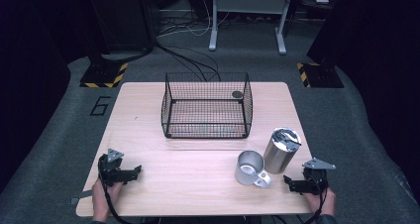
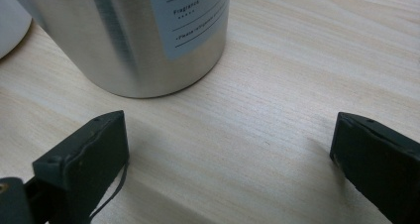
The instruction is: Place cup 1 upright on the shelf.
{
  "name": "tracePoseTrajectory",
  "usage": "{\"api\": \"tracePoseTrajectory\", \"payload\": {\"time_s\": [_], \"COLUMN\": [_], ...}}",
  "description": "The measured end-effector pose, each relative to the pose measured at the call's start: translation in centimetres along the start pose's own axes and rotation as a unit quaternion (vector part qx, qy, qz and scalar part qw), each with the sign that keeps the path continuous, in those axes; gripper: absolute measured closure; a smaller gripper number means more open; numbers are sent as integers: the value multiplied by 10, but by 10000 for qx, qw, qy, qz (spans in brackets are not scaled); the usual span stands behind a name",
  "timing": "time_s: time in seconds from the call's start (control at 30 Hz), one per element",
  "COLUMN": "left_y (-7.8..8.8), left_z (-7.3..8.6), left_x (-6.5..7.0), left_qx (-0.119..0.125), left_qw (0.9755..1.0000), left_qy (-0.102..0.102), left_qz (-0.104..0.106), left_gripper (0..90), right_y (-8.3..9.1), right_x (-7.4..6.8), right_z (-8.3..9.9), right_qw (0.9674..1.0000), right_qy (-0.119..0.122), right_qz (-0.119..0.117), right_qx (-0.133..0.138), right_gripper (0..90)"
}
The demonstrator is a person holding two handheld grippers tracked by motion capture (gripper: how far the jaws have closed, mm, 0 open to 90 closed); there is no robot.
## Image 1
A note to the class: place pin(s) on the small black round disc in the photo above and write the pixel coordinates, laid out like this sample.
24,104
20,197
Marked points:
237,94

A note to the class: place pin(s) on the dark cabinet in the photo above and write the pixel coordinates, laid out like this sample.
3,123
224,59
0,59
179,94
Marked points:
122,16

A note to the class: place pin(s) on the grey metal strip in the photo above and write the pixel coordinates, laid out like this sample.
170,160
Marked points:
81,197

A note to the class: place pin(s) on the person's left hand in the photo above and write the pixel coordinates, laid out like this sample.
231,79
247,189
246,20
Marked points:
100,197

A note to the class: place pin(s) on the silver metal mug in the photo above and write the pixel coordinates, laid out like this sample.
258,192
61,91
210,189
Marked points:
249,171

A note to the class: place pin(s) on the black stand base hazard stripes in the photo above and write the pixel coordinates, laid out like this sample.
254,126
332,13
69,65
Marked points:
104,74
318,75

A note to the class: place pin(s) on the small white box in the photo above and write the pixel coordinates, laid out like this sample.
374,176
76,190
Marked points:
322,0

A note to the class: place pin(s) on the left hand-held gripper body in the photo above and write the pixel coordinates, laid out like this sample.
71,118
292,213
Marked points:
110,171

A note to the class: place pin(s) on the steel tumbler with lid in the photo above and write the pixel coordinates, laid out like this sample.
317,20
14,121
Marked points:
279,154

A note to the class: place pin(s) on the person's right hand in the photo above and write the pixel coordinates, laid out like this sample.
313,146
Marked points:
318,202

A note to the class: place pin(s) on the white metal stand frame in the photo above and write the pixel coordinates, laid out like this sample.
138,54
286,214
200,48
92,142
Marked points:
251,5

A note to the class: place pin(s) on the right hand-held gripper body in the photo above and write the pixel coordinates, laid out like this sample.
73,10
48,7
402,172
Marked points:
316,176

